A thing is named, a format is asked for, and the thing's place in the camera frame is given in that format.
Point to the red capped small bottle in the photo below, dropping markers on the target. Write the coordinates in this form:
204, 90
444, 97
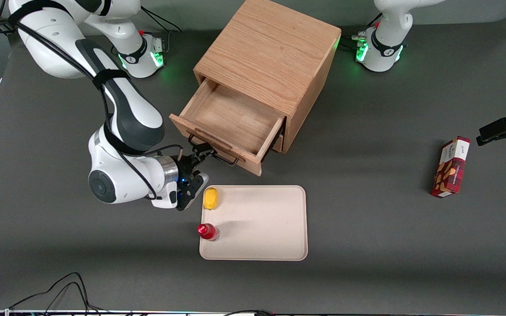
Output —
207, 231

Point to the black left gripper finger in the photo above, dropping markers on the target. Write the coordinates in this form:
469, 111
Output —
496, 138
496, 127

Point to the beige plastic tray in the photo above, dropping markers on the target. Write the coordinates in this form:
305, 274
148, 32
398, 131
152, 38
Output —
266, 224

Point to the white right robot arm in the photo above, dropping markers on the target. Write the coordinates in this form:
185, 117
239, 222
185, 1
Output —
121, 109

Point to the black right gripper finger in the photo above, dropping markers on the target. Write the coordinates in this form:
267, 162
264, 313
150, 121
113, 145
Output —
207, 156
202, 149

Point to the red plaid cookie box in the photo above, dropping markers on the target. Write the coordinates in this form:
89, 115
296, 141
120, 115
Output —
450, 169

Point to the yellow squeeze bottle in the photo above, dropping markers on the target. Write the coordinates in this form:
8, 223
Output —
211, 198

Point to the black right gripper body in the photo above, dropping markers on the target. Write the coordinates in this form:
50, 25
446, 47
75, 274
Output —
188, 166

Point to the oak wooden drawer cabinet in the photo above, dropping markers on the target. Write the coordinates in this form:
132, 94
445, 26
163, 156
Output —
270, 48

